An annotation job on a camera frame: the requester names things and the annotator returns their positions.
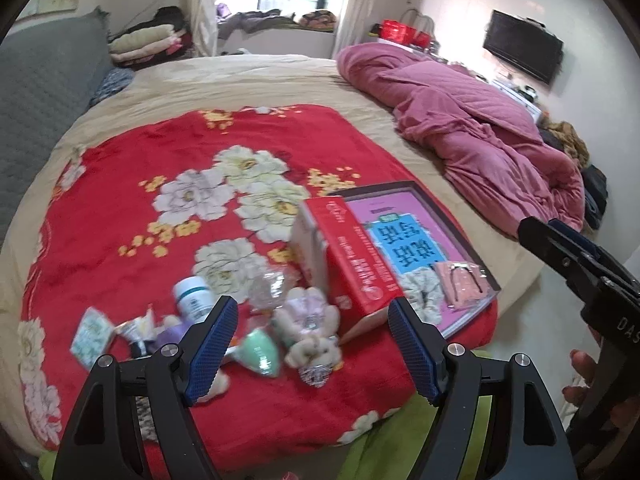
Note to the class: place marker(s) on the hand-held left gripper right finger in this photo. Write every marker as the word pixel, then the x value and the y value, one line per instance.
pixel 412 350

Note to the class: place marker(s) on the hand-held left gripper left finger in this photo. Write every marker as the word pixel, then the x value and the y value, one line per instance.
pixel 212 350

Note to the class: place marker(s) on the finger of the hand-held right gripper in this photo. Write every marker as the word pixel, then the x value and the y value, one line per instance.
pixel 545 245
pixel 585 245

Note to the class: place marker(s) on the green sponge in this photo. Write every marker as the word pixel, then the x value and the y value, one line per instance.
pixel 257 352

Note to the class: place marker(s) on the beige plush bear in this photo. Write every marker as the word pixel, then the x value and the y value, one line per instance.
pixel 310 325

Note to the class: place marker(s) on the tissue packet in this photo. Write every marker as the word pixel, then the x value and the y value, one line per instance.
pixel 95 335

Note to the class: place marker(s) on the pink shallow tray box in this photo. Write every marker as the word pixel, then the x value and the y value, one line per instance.
pixel 425 220

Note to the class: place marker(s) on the purple soft item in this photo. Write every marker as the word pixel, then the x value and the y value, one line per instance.
pixel 172 335

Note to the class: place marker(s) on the person's right hand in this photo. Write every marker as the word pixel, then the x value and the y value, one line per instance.
pixel 582 365

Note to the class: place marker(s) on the dark clothing heap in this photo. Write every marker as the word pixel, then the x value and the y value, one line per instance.
pixel 595 195

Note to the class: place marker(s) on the white bottle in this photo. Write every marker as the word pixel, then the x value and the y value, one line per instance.
pixel 192 300

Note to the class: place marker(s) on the white scrunchie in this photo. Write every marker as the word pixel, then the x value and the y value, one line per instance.
pixel 422 290

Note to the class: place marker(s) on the pink pouch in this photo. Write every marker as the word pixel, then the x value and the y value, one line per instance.
pixel 462 287

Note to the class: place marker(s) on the clear plastic bag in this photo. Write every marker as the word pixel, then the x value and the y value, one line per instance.
pixel 272 287

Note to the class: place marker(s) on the red floral blanket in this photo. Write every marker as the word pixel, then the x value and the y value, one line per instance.
pixel 150 285

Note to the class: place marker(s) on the red cardboard box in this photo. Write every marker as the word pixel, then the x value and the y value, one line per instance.
pixel 350 270

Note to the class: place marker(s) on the green cloth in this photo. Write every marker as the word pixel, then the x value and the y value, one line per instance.
pixel 390 452

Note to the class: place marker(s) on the brown clothing heap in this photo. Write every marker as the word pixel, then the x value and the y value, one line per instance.
pixel 565 140

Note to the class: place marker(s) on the pink quilt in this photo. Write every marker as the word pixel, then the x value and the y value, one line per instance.
pixel 450 110

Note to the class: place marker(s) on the red gift boxes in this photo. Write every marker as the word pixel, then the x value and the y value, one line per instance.
pixel 400 32

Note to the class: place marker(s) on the beige bedsheet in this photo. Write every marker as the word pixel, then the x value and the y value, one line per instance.
pixel 250 80

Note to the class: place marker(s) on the blue patterned cloth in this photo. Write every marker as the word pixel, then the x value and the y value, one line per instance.
pixel 112 85

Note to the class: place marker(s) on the white curtain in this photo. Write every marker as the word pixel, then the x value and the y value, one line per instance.
pixel 202 5
pixel 350 5

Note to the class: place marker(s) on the grey padded headboard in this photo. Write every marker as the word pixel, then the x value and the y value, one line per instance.
pixel 40 85

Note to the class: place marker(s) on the pile of folded clothes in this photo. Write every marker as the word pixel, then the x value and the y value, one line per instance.
pixel 145 40

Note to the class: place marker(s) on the colourful cushion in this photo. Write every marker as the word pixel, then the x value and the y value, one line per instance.
pixel 317 20

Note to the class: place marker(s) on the clothes on window sill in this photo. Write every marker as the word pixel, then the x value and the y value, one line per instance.
pixel 250 22

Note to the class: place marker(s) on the black wall television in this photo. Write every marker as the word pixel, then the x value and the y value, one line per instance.
pixel 522 45

